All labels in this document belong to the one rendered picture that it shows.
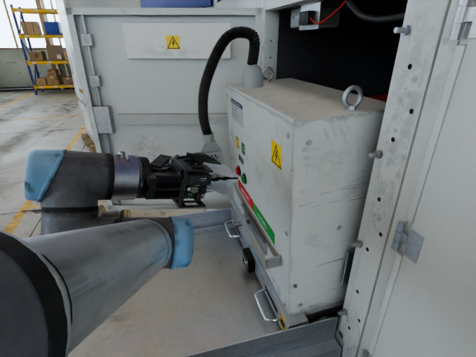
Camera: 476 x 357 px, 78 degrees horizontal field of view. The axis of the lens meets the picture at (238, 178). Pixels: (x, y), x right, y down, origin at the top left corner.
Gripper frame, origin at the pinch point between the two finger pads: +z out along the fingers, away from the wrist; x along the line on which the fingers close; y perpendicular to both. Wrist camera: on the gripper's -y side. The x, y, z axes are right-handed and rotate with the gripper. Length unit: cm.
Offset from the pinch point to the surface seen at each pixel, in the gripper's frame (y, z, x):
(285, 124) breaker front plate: 10.0, 2.2, 13.8
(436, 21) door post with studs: 25.9, 8.4, 31.7
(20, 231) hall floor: -227, -47, -139
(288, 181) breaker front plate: 11.7, 5.2, 3.6
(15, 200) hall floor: -295, -55, -142
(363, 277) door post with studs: 24.0, 20.6, -11.7
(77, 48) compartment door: -69, -25, 18
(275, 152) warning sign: 5.4, 5.6, 7.4
